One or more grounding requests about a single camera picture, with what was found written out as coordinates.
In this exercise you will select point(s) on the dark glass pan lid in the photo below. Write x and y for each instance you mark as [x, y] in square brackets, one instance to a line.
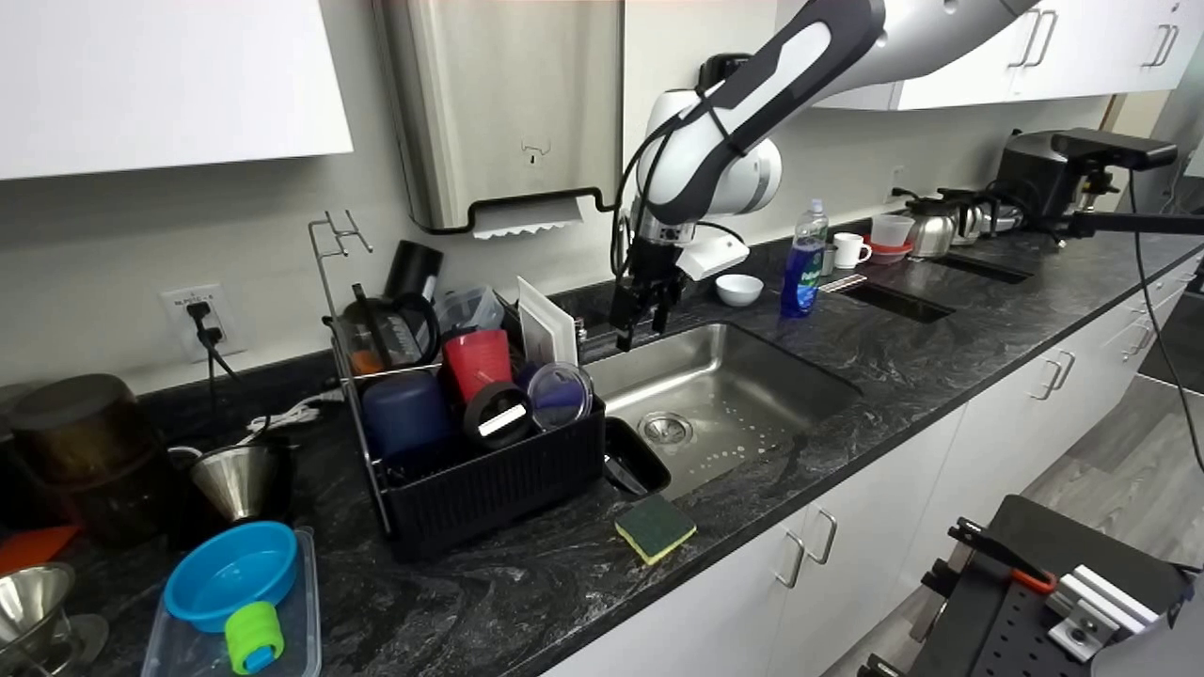
[389, 333]

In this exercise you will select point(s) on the steel kettle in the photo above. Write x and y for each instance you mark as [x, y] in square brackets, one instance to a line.
[929, 226]

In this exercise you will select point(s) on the dark metal pot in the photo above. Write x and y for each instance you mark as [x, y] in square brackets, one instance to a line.
[80, 437]

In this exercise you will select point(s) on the orange flat item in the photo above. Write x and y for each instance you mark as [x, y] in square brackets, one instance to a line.
[34, 546]

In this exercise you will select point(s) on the white mug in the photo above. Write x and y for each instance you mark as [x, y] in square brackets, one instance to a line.
[848, 249]

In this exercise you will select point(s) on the black cylinder cup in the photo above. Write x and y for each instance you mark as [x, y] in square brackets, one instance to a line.
[417, 268]

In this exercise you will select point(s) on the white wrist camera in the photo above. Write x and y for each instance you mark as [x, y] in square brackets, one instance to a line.
[718, 254]

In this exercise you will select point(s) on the silver butter knife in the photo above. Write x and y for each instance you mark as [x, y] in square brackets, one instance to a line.
[622, 473]

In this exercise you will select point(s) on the navy blue tumbler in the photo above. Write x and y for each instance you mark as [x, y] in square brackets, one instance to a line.
[405, 414]

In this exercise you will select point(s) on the green yellow sponge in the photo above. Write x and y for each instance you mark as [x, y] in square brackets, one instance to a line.
[657, 530]

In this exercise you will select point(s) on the black dish rack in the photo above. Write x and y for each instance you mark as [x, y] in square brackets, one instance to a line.
[503, 493]

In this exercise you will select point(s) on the blue plastic bowl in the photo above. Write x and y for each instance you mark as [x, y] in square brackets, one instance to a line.
[232, 574]

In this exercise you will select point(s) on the white square plate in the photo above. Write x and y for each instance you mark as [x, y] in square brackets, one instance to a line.
[547, 330]

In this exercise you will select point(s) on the black camera on stand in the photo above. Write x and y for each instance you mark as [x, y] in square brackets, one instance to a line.
[1046, 175]

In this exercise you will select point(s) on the red and white cup stack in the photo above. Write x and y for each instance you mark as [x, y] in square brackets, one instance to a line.
[893, 238]

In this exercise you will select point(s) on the white utensil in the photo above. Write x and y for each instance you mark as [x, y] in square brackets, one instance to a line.
[295, 411]

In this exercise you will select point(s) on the steel paper towel dispenser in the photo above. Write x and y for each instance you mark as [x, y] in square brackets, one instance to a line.
[503, 114]

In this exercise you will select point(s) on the stainless steel sink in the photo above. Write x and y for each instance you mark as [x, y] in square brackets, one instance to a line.
[754, 402]

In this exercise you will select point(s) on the white wall outlet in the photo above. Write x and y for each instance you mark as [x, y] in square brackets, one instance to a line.
[176, 308]

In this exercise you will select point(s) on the aluminium extrusion bar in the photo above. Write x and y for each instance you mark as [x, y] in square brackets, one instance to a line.
[1103, 609]

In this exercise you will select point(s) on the black rectangular bowl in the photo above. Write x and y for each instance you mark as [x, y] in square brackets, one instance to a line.
[642, 455]

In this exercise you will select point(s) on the white paper towel sheet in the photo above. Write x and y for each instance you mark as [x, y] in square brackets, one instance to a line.
[527, 223]

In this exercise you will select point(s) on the steel funnel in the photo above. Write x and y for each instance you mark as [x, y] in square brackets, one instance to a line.
[33, 595]

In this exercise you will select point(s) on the blue dish soap bottle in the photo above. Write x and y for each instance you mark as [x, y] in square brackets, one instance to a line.
[802, 284]

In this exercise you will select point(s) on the small white bowl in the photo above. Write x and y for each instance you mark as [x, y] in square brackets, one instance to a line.
[738, 289]

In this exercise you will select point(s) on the clear plastic container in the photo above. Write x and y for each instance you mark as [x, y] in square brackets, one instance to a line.
[470, 309]

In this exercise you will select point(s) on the red plastic cup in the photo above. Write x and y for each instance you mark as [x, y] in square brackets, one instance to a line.
[479, 364]

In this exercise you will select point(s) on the white lower cabinets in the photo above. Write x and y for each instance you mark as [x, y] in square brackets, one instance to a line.
[903, 501]

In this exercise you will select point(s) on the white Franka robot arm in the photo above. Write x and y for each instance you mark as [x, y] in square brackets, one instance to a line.
[718, 164]

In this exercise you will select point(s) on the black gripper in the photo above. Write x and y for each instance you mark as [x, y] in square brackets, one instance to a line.
[652, 264]

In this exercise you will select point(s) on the black breadboard cart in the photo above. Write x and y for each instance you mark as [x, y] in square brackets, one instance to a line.
[980, 626]

